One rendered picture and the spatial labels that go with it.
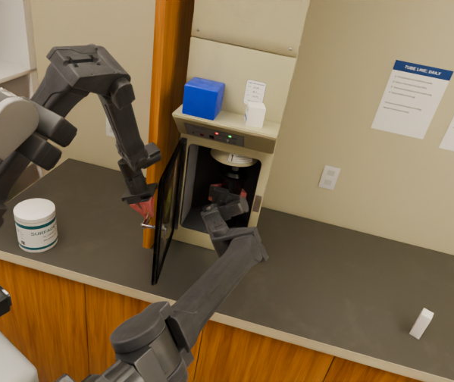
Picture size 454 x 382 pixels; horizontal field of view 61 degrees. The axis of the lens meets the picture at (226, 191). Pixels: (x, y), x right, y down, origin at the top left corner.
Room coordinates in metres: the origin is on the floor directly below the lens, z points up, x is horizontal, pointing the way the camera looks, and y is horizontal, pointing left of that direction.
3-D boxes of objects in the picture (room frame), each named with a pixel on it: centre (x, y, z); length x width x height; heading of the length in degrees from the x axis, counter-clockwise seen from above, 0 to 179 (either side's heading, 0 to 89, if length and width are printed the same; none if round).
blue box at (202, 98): (1.14, 0.12, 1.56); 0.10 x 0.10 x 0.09; 83
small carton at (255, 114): (1.12, -0.04, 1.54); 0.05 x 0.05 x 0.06; 9
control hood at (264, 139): (1.13, 0.04, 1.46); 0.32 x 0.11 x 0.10; 83
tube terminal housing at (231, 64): (1.31, 0.01, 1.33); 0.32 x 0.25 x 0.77; 83
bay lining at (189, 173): (1.31, 0.01, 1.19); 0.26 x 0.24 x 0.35; 83
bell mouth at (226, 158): (1.28, 0.00, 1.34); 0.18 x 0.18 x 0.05
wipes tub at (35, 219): (1.06, 0.65, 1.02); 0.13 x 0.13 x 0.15
